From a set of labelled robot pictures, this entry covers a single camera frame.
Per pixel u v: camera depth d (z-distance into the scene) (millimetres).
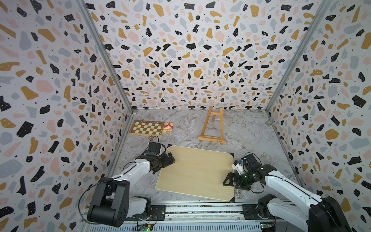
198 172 900
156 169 831
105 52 858
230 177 744
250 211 745
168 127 1084
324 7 714
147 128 1063
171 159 817
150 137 1030
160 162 799
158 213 734
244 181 711
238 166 798
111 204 409
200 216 732
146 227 702
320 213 400
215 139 976
